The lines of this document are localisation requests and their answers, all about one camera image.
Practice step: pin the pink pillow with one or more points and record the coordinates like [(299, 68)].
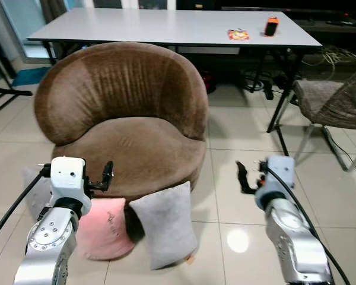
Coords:
[(110, 228)]

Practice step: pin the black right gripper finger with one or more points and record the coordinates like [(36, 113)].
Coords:
[(243, 178)]

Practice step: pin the white table with black legs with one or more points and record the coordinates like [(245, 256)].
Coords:
[(166, 27)]

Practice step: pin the brown round velvet sofa chair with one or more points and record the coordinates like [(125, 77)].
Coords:
[(127, 142)]

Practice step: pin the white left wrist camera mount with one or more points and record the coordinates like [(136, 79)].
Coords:
[(68, 178)]

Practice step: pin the black power strip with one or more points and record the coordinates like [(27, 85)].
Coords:
[(269, 89)]

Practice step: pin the large grey pillow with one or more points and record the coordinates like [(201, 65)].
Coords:
[(166, 225)]

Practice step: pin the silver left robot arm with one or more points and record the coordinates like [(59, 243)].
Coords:
[(47, 243)]

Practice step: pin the orange and black device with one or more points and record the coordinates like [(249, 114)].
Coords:
[(272, 27)]

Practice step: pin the grey curtain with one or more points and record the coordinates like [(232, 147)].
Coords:
[(53, 9)]

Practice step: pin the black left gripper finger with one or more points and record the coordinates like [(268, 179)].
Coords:
[(108, 175)]

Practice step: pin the red yellow snack packet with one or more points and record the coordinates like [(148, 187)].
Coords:
[(238, 34)]

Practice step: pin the blue mat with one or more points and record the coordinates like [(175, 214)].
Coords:
[(31, 76)]

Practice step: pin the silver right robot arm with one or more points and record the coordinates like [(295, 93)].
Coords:
[(293, 237)]

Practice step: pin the red object under table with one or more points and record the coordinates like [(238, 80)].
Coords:
[(209, 83)]

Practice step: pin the brown wicker chair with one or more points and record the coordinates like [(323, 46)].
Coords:
[(335, 104)]

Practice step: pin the dark low cabinet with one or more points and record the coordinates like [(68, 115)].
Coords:
[(338, 18)]

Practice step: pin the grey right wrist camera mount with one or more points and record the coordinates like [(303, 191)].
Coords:
[(279, 175)]

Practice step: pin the black metal stand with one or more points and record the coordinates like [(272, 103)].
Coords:
[(15, 92)]

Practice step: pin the small grey pillow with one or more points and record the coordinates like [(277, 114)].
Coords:
[(37, 193)]

